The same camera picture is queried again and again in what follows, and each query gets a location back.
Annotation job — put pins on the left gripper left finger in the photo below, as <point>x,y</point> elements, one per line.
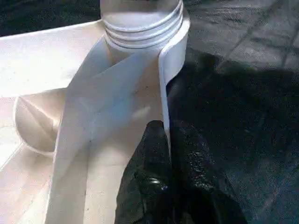
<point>149,182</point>

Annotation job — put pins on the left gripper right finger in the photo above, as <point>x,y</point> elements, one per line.
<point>201,186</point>

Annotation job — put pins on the white plastic table leg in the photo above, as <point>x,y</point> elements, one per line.
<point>140,23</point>

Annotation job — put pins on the white plastic table top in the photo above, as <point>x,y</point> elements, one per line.
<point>105,81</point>

